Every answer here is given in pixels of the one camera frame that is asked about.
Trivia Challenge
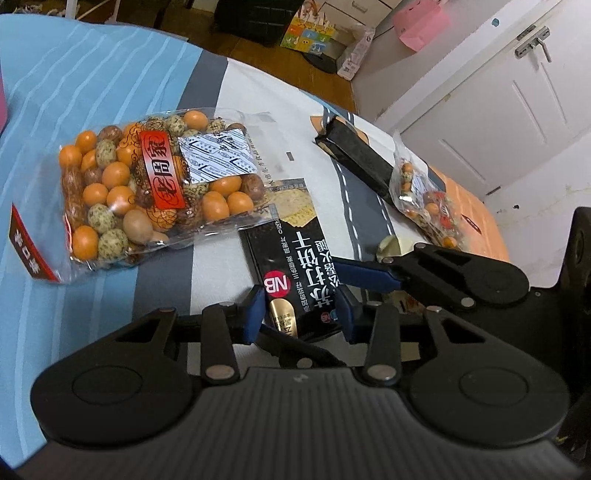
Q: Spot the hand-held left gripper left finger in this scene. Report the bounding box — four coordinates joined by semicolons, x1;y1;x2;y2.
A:
111;285;267;386

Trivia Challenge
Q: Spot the silver door handle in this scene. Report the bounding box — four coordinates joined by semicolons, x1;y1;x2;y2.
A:
515;25;552;63

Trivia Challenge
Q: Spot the pink and white pack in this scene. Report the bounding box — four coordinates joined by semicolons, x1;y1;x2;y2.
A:
337;25;376;80

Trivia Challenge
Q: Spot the dark round mat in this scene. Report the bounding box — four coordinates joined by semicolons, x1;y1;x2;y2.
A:
302;50;345;75

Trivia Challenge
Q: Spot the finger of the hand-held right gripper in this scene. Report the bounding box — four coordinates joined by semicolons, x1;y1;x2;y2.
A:
256;323;347;369
331;242;478;311

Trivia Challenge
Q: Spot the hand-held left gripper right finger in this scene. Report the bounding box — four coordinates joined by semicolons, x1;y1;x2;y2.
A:
336;287;504;387

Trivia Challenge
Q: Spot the white wardrobe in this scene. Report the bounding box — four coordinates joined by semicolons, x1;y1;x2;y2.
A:
318;0;402;28

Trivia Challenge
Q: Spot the black cracker packet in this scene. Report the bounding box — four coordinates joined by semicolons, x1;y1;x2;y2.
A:
239;178;345;342

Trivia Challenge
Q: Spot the white door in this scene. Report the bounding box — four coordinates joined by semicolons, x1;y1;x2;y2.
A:
401;0;591;197

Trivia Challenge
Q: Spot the pink cardboard box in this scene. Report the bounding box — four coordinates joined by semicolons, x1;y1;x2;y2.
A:
0;69;9;137

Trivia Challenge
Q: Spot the black suitcase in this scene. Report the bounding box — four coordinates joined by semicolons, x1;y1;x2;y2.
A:
215;0;303;47

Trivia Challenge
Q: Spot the pink hanging bag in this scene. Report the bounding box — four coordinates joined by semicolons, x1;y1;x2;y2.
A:
392;0;451;51

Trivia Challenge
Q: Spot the clear bag of mixed nuts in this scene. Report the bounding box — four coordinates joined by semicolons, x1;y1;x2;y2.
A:
10;107;278;284
389;131;467;250

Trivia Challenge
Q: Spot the colourful gift bag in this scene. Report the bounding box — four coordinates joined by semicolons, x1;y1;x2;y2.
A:
281;0;337;54

